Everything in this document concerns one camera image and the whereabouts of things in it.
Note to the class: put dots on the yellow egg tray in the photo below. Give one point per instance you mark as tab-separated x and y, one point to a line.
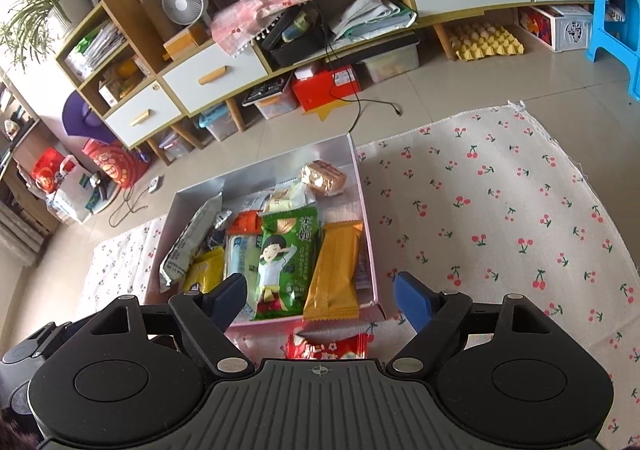
485	42

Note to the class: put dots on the potted green plant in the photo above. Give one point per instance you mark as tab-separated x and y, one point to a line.
65	4

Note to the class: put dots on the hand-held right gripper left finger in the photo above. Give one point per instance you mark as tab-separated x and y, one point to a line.
230	300

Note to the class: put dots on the yellow snack packet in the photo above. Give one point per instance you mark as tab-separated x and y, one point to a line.
205	270

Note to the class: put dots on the white plastic bag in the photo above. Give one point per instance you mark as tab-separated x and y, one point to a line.
75	195

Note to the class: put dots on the red round decoration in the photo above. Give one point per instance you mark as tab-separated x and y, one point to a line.
115	164

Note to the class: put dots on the green snack packet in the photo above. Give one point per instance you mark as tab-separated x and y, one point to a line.
280	260

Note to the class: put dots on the orange box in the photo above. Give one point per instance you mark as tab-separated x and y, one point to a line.
185	42

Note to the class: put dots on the red shopping bag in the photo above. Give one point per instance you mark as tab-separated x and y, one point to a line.
47	169

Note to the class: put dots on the small white fan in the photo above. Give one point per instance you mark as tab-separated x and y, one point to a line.
184	2

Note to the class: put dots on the cream packet red label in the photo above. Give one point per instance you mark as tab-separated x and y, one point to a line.
287	200

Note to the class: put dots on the red cardboard box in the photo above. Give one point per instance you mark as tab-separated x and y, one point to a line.
320	92

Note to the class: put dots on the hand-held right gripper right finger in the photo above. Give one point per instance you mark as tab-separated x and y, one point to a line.
412	300

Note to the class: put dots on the large clear storage bin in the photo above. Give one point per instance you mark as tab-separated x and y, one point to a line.
390	64

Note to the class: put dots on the clear bin blue lid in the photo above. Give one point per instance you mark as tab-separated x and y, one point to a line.
220	122

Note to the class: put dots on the cherry print tablecloth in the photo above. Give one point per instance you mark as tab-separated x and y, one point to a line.
500	230

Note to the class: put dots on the gold snack packet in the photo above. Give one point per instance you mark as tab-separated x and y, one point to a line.
332	270

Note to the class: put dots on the pale green long packet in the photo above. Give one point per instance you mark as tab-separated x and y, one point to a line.
187	240

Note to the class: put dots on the orange-red snack packet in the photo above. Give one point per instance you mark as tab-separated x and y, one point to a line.
242	222

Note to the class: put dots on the pink tasselled cloth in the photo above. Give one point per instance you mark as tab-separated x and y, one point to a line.
250	14

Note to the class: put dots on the wooden low cabinet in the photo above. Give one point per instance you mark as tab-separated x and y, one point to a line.
145	24

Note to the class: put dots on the stack of papers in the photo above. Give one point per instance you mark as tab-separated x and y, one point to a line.
97	52

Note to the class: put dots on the silver chocolate packet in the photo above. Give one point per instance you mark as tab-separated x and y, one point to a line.
220	225

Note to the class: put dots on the black storage tray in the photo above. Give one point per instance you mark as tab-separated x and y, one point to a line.
295	47

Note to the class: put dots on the white patterned crate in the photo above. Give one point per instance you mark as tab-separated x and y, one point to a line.
560	29

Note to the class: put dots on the orange cracker packet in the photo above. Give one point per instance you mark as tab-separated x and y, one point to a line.
322	177

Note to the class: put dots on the red flowered snack packet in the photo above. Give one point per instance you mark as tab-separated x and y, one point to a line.
325	350

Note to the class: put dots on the long white bread packet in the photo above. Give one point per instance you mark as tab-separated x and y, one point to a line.
240	255

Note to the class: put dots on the pink cardboard box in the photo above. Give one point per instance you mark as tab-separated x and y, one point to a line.
260	169

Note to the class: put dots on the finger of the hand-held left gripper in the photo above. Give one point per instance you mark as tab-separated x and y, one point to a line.
47	337

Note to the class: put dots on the blue plastic stool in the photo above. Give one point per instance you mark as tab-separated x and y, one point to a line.
605	29

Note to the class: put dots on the clear bin dark lid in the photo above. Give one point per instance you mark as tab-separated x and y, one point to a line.
272	99

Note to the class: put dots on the white blue printed packet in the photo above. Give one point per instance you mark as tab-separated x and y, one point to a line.
257	202

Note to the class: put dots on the dark shelf unit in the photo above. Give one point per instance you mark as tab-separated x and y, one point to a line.
20	169

